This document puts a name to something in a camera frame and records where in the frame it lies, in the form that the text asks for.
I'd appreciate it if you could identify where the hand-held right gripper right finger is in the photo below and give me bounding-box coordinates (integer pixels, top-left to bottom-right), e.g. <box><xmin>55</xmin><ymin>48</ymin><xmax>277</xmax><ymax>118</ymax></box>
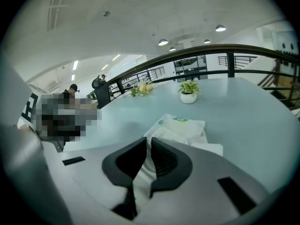
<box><xmin>150</xmin><ymin>136</ymin><xmax>194</xmax><ymax>199</ymax></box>

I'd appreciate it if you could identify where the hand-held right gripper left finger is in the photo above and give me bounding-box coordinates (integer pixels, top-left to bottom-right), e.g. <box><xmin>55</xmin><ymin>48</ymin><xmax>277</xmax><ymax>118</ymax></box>
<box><xmin>102</xmin><ymin>136</ymin><xmax>148</xmax><ymax>221</ymax></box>

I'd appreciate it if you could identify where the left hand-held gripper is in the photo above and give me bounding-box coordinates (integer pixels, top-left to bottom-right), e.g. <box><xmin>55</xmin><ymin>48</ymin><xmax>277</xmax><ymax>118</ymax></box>
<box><xmin>0</xmin><ymin>60</ymin><xmax>40</xmax><ymax>133</ymax></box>

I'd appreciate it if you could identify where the white plastic packet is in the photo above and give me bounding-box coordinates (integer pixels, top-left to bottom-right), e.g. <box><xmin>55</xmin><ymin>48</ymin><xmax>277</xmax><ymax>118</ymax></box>
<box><xmin>142</xmin><ymin>113</ymin><xmax>224</xmax><ymax>157</ymax></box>

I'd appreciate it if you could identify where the small potted plant white pot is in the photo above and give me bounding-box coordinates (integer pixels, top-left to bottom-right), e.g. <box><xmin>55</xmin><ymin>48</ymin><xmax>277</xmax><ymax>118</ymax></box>
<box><xmin>177</xmin><ymin>80</ymin><xmax>202</xmax><ymax>105</ymax></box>

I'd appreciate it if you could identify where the black office chair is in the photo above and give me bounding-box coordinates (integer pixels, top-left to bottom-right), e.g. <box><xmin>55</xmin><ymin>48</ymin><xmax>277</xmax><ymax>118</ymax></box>
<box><xmin>91</xmin><ymin>75</ymin><xmax>112</xmax><ymax>110</ymax></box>

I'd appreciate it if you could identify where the yellow flower bouquet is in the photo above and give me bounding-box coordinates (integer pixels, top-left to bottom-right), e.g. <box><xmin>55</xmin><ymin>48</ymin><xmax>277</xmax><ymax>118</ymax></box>
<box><xmin>130</xmin><ymin>82</ymin><xmax>156</xmax><ymax>98</ymax></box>

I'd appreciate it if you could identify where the black metal railing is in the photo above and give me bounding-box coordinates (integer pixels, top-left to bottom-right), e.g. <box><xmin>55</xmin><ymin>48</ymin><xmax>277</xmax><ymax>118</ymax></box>
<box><xmin>126</xmin><ymin>67</ymin><xmax>166</xmax><ymax>85</ymax></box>
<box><xmin>217</xmin><ymin>55</ymin><xmax>258</xmax><ymax>68</ymax></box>

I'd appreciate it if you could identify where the black framed glass partition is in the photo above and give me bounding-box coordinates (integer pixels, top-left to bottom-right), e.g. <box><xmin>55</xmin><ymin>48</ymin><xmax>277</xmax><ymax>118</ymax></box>
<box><xmin>173</xmin><ymin>54</ymin><xmax>208</xmax><ymax>76</ymax></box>

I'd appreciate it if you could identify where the curved black handrail railing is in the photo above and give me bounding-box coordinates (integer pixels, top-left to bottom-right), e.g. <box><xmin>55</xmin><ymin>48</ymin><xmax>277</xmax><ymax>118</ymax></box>
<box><xmin>106</xmin><ymin>43</ymin><xmax>300</xmax><ymax>110</ymax></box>

